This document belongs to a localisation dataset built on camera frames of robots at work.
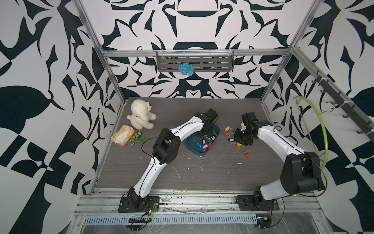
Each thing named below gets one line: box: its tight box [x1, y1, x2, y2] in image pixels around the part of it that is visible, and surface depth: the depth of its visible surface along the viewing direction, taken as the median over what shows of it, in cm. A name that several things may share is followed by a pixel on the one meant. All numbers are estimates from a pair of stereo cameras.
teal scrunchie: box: [177, 62, 195, 77], surface depth 93 cm
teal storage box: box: [185, 123, 221, 156], surface depth 97 cm
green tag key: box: [129, 130, 149, 146], surface depth 100 cm
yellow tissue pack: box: [110, 124, 135, 147], surface depth 97 cm
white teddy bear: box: [126, 98, 157, 130], surface depth 95 cm
